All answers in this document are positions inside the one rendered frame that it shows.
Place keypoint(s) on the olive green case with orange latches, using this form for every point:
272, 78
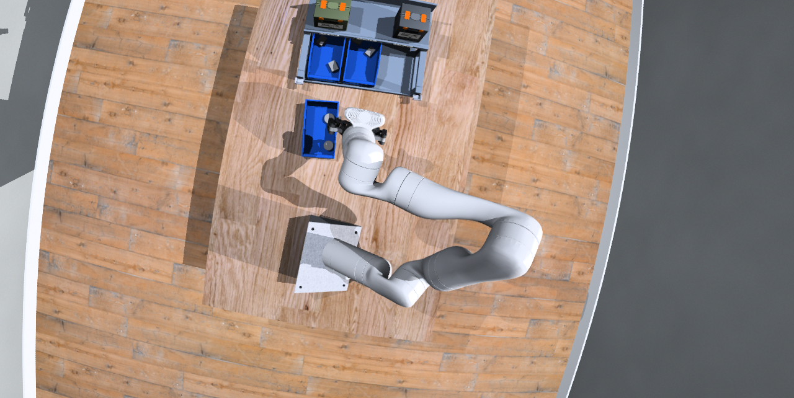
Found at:
332, 14

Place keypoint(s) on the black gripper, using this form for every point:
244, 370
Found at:
341, 126

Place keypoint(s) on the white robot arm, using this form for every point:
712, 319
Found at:
507, 253

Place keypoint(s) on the grey metal shelf rack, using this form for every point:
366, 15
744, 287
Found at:
401, 65

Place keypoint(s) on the black case with orange grip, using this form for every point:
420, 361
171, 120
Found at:
411, 22

